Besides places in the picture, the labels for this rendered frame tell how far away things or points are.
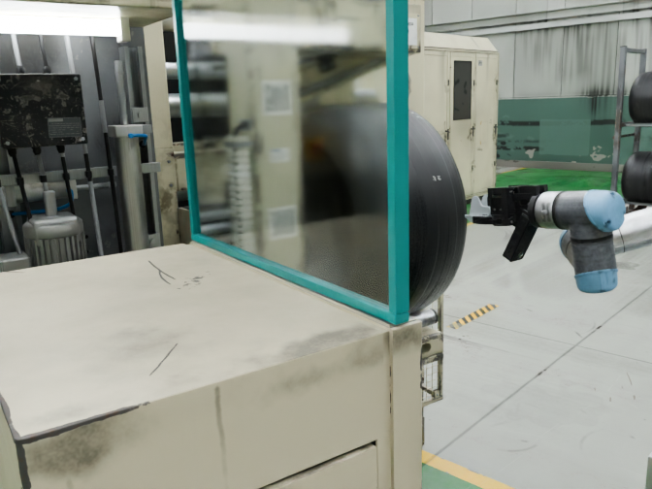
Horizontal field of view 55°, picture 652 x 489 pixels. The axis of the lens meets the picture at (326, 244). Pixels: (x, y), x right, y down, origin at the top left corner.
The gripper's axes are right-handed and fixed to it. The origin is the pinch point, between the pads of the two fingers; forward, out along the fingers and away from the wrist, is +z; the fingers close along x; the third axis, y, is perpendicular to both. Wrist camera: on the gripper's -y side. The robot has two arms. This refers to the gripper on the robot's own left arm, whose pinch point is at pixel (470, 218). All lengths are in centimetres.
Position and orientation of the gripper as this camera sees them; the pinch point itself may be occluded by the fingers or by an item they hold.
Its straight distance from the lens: 145.4
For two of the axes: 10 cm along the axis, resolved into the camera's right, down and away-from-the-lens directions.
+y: -0.9, -9.9, -1.1
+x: -8.3, 1.3, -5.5
